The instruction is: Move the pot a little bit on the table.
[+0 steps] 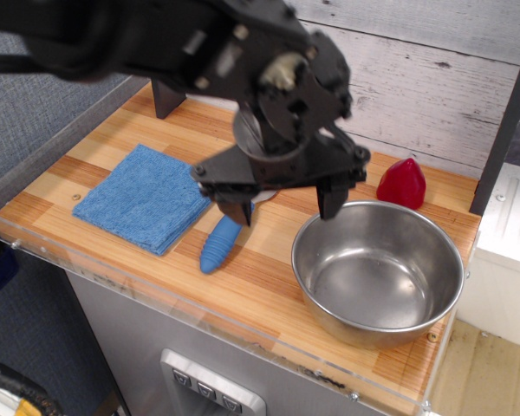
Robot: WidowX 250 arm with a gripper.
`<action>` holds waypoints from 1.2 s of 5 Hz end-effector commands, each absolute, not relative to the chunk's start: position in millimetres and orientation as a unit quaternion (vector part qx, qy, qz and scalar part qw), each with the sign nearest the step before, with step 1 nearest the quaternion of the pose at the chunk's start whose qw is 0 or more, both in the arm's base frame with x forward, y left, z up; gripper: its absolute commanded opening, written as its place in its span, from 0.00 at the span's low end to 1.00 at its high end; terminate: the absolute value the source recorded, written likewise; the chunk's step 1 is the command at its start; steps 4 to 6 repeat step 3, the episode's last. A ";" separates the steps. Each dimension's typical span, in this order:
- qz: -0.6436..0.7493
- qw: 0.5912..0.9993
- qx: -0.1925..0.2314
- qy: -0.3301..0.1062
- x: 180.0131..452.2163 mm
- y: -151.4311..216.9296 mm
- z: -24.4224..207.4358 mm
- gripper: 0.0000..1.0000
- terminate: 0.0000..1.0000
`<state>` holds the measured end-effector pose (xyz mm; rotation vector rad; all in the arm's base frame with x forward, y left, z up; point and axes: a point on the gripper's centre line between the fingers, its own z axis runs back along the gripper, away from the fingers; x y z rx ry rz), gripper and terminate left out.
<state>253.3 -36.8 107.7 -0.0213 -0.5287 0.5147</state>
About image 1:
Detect silver button control panel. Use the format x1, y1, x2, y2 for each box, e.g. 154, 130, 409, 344
160, 348, 267, 415

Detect dark grey left post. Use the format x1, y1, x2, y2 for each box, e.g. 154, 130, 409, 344
151, 79, 186, 120

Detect blue handled metal spoon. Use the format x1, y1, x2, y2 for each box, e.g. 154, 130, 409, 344
198, 190, 281, 275

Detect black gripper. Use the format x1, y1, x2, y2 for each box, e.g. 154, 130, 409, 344
191, 112, 371, 226

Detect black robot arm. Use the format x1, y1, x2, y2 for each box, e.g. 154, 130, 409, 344
0, 1, 370, 224

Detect yellow object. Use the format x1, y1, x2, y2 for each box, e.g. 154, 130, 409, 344
15, 399, 42, 416

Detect dark grey right post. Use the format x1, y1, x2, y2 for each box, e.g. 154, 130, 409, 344
469, 69, 520, 216

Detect blue folded cloth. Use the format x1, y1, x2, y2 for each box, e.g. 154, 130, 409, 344
72, 144, 210, 256

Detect red cone shaped object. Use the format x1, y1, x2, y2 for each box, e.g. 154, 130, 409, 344
376, 158, 426, 210

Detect dark grey post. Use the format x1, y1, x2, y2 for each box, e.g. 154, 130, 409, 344
151, 79, 186, 120
469, 69, 520, 216

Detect stainless steel pot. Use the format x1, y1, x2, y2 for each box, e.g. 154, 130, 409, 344
291, 200, 465, 349

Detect clear acrylic table guard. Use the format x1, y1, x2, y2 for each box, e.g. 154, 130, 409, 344
0, 77, 482, 416

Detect white cabinet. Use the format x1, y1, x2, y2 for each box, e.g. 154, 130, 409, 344
457, 163, 520, 345

